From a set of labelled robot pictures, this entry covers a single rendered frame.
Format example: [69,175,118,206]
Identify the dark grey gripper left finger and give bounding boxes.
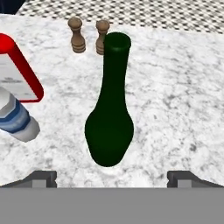
[0,170,58,189]

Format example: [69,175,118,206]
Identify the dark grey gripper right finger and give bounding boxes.
[166,170,224,189]

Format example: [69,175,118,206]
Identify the white bottle with blue bands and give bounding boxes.
[0,86,41,144]

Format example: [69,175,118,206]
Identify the dark green glass bottle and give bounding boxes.
[84,31,135,168]

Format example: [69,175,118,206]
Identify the brown wooden salt shaker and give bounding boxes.
[67,17,87,54]

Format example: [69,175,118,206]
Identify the brown wooden pepper shaker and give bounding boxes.
[95,19,111,56]

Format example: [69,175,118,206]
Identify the dark blue cabinet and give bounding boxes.
[0,0,27,16]

